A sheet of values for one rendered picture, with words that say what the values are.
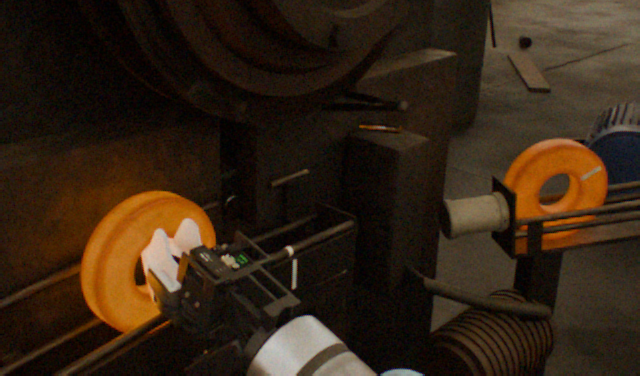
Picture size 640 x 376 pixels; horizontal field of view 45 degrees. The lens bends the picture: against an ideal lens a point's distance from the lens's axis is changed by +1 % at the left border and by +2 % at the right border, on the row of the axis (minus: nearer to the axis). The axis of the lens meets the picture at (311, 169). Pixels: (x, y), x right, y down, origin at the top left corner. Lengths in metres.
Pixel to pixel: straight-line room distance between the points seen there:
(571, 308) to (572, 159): 1.20
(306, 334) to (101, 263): 0.23
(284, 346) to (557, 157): 0.62
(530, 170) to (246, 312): 0.58
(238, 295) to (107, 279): 0.15
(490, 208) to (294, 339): 0.54
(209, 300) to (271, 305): 0.06
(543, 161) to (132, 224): 0.63
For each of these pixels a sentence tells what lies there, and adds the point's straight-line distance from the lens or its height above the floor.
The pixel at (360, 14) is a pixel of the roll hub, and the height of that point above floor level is 1.01.
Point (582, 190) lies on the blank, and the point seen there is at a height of 0.71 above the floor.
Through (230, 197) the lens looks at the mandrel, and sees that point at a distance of 1.00.
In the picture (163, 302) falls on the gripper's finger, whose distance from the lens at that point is 0.78.
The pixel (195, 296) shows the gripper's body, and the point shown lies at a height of 0.76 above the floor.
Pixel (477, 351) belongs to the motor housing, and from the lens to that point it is 1.14.
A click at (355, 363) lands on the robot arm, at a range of 0.69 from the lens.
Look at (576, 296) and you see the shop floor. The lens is 2.42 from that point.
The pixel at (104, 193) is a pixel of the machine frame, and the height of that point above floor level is 0.81.
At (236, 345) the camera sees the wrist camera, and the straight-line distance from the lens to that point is 0.74.
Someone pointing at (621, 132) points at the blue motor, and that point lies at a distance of 2.88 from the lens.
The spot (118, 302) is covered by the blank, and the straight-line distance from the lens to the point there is 0.83.
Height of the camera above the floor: 1.15
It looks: 21 degrees down
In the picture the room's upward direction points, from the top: 2 degrees clockwise
